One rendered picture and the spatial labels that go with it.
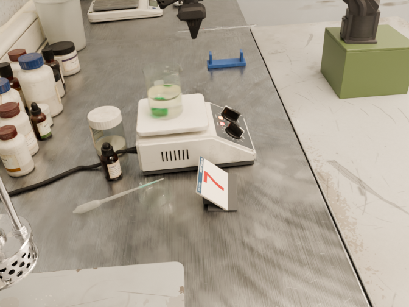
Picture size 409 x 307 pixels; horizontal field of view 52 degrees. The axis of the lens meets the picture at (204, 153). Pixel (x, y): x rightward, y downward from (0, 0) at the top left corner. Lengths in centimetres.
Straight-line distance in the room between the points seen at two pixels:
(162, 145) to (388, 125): 45
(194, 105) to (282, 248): 30
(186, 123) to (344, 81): 39
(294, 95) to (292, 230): 42
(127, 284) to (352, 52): 63
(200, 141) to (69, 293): 30
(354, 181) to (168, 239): 32
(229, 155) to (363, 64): 37
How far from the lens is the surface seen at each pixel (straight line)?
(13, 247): 41
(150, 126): 69
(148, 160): 70
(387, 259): 61
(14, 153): 78
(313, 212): 65
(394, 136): 85
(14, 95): 90
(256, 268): 57
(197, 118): 70
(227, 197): 66
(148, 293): 54
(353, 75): 94
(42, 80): 93
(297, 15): 227
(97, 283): 57
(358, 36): 95
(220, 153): 70
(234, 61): 111
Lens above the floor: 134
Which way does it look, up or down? 35 degrees down
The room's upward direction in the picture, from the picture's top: 4 degrees counter-clockwise
